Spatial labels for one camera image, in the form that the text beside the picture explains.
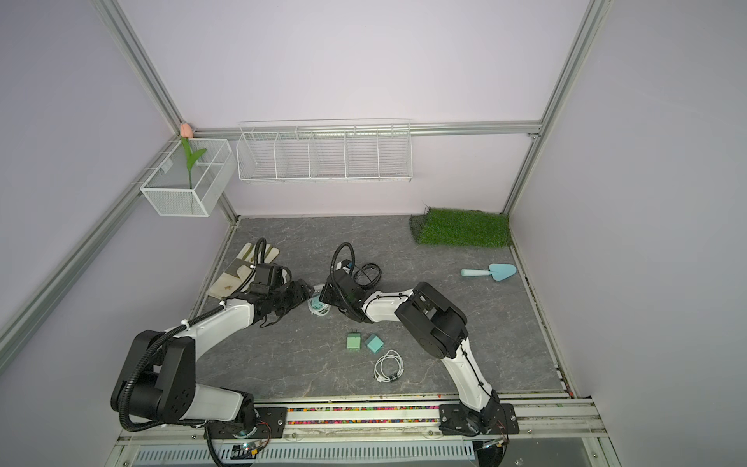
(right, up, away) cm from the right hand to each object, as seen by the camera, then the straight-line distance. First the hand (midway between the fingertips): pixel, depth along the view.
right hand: (317, 289), depth 94 cm
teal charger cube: (0, -4, -2) cm, 5 cm away
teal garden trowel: (+62, +5, +8) cm, 63 cm away
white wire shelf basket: (0, +49, +11) cm, 50 cm away
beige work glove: (-29, +3, +8) cm, 30 cm away
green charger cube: (+13, -14, -8) cm, 21 cm away
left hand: (-3, -1, -3) cm, 4 cm away
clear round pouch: (0, -7, -1) cm, 7 cm away
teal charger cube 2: (+19, -15, -9) cm, 26 cm away
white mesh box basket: (-43, +32, -8) cm, 54 cm away
